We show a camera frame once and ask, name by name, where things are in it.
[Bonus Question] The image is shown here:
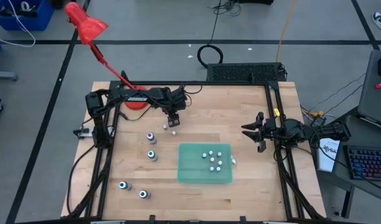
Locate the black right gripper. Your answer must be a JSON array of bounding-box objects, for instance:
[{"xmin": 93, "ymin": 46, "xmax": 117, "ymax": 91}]
[{"xmin": 241, "ymin": 111, "xmax": 280, "ymax": 153}]

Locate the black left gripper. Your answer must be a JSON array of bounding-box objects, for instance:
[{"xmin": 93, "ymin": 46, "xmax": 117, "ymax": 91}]
[{"xmin": 161, "ymin": 86, "xmax": 187, "ymax": 128}]

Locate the teal translucent plastic bin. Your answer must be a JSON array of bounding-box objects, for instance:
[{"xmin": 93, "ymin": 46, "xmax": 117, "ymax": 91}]
[{"xmin": 177, "ymin": 142, "xmax": 233, "ymax": 184}]

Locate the black perforated computer case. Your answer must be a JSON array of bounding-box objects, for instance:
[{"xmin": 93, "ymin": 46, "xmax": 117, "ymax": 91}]
[{"xmin": 207, "ymin": 62, "xmax": 286, "ymax": 82}]

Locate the black power adapter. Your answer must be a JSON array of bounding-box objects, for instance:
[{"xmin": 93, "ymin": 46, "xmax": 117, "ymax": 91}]
[{"xmin": 308, "ymin": 115, "xmax": 327, "ymax": 129}]

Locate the white printed booklet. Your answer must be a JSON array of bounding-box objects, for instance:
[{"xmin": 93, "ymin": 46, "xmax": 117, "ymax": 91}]
[{"xmin": 317, "ymin": 136, "xmax": 341, "ymax": 173}]

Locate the dark grey desk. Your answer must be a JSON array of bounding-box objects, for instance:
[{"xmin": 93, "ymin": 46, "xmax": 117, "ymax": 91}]
[{"xmin": 332, "ymin": 114, "xmax": 381, "ymax": 203}]

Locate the backlit black keyboard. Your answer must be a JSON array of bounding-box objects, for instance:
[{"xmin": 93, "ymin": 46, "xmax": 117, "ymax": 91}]
[{"xmin": 343, "ymin": 145, "xmax": 381, "ymax": 182}]

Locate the red desk lamp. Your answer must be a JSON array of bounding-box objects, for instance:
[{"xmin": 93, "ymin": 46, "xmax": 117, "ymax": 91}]
[{"xmin": 65, "ymin": 1, "xmax": 151, "ymax": 111}]

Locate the person's shoe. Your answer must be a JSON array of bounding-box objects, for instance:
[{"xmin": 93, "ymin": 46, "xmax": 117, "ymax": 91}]
[{"xmin": 372, "ymin": 11, "xmax": 381, "ymax": 31}]

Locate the blue storage bin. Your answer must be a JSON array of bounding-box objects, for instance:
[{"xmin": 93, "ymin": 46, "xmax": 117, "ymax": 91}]
[{"xmin": 0, "ymin": 0, "xmax": 54, "ymax": 31}]

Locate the black lamp power cable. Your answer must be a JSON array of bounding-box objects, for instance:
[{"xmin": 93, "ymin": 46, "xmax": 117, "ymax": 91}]
[{"xmin": 117, "ymin": 105, "xmax": 154, "ymax": 122}]

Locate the black metal rig frame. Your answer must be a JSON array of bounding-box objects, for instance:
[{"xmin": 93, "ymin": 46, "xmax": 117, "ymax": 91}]
[{"xmin": 65, "ymin": 80, "xmax": 327, "ymax": 220}]

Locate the black coiled cable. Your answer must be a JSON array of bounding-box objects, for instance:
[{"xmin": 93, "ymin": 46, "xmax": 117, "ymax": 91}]
[{"xmin": 197, "ymin": 0, "xmax": 224, "ymax": 69}]

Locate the yellow hanging cable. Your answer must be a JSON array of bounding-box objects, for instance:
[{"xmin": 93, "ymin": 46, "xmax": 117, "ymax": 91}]
[{"xmin": 276, "ymin": 0, "xmax": 297, "ymax": 62}]

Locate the black cable bundle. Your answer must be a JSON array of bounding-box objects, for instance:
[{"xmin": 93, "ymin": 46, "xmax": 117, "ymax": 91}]
[{"xmin": 210, "ymin": 0, "xmax": 242, "ymax": 16}]

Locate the white cable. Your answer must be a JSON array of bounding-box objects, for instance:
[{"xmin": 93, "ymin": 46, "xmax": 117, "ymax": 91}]
[{"xmin": 0, "ymin": 0, "xmax": 36, "ymax": 48}]

